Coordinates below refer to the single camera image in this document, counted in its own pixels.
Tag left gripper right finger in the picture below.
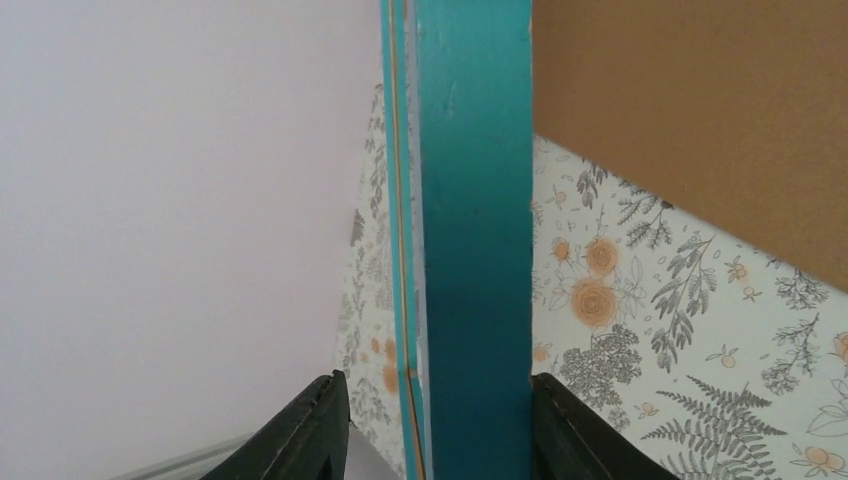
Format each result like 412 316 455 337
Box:
532 373 676 480

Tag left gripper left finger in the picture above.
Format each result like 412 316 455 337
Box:
202 370 350 480

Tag teal wooden picture frame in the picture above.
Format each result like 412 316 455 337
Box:
381 1 533 479

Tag floral patterned table mat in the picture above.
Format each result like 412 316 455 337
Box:
331 82 848 480

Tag brown backing board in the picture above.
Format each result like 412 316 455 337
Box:
531 1 847 289

